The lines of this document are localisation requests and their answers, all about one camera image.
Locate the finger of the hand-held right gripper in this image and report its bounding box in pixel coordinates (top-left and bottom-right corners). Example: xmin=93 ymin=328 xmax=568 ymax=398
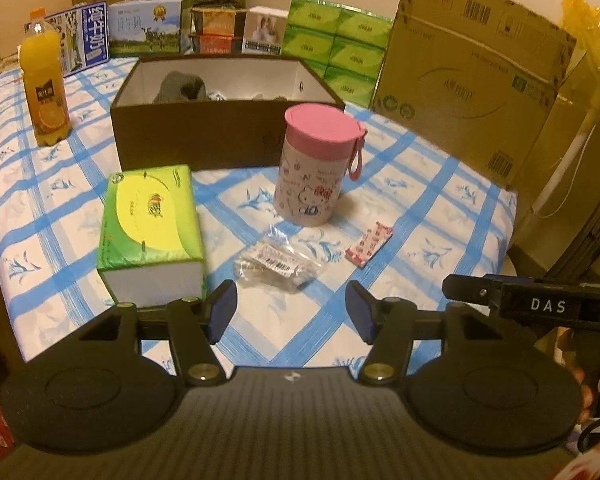
xmin=441 ymin=274 xmax=504 ymax=312

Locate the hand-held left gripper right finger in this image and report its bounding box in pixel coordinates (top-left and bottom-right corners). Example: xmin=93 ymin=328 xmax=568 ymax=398
xmin=345 ymin=280 xmax=501 ymax=386

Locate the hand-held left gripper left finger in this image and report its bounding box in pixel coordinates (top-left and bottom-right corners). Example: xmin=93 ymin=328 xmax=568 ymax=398
xmin=77 ymin=280 xmax=238 ymax=386

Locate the dark brown cardboard box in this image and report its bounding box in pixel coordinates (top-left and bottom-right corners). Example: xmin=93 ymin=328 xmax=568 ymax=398
xmin=110 ymin=56 xmax=347 ymax=173

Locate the grey cloth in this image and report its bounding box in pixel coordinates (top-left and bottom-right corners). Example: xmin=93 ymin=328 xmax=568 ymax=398
xmin=152 ymin=71 xmax=214 ymax=104

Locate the red patterned packet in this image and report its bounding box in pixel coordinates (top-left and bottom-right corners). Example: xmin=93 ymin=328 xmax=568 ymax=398
xmin=345 ymin=221 xmax=395 ymax=269

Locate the cotton swab bag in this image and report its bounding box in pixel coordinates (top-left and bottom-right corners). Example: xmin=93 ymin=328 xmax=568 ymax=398
xmin=232 ymin=225 xmax=328 ymax=294

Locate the blue plaid blanket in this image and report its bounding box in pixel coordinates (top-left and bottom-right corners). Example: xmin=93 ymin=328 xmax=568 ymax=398
xmin=0 ymin=52 xmax=520 ymax=367

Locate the single green tissue pack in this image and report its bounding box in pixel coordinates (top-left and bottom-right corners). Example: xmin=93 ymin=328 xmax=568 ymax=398
xmin=96 ymin=164 xmax=207 ymax=307

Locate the white pole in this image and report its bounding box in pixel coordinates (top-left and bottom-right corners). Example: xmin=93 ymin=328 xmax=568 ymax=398
xmin=550 ymin=115 xmax=597 ymax=202

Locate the pink lid cartoon cup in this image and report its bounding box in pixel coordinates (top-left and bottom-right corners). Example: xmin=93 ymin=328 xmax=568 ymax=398
xmin=274 ymin=104 xmax=369 ymax=226

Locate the red and white package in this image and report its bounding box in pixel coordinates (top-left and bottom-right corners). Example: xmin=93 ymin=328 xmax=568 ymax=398
xmin=555 ymin=440 xmax=600 ymax=480

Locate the plain cardboard carton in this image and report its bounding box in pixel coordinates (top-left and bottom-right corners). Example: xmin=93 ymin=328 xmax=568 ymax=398
xmin=517 ymin=50 xmax=600 ymax=217

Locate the large printed cardboard carton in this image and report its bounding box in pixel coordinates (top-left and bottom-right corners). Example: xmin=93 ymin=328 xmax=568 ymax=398
xmin=370 ymin=0 xmax=578 ymax=192

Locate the yellow plastic bag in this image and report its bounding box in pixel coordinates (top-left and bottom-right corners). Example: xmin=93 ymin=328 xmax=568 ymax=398
xmin=560 ymin=0 xmax=600 ymax=128

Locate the stack of green tissue packs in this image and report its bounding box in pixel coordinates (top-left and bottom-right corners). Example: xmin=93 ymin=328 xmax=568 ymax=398
xmin=281 ymin=0 xmax=396 ymax=109

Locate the orange gift box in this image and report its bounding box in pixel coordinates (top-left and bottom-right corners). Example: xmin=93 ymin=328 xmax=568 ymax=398
xmin=190 ymin=7 xmax=248 ymax=55

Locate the orange juice bottle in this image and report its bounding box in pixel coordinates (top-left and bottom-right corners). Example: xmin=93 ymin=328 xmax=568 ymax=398
xmin=19 ymin=7 xmax=72 ymax=147

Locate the white photo box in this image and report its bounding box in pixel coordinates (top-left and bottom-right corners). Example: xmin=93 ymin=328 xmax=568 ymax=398
xmin=241 ymin=6 xmax=290 ymax=56

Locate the white and blue milk box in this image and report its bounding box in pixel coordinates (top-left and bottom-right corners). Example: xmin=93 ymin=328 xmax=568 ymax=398
xmin=107 ymin=0 xmax=193 ymax=57

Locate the blue milk carton box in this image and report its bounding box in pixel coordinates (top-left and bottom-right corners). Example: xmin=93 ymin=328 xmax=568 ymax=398
xmin=25 ymin=2 xmax=111 ymax=78

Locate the dark slatted frame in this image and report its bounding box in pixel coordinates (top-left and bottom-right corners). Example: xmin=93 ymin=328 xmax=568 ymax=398
xmin=545 ymin=185 xmax=600 ymax=286

